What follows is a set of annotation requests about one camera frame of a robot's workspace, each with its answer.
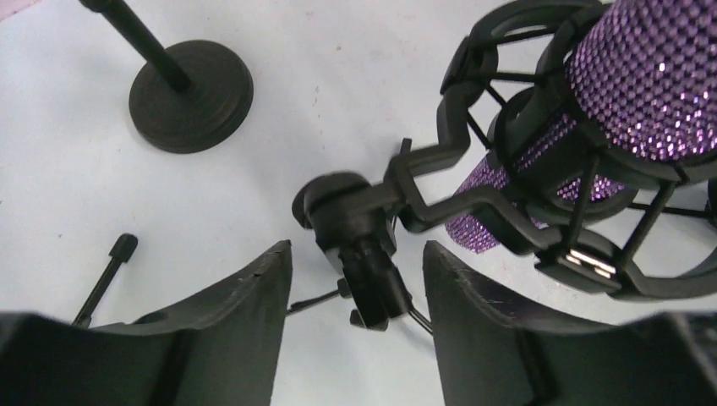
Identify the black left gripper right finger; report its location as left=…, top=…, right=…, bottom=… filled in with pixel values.
left=423, top=241, right=716, bottom=405

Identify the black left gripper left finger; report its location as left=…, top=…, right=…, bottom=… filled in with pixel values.
left=1, top=240, right=293, bottom=405

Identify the purple glitter microphone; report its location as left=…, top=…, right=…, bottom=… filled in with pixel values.
left=457, top=1, right=716, bottom=227

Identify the black round-base mic stand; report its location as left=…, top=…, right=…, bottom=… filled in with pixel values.
left=82, top=0, right=255, bottom=154

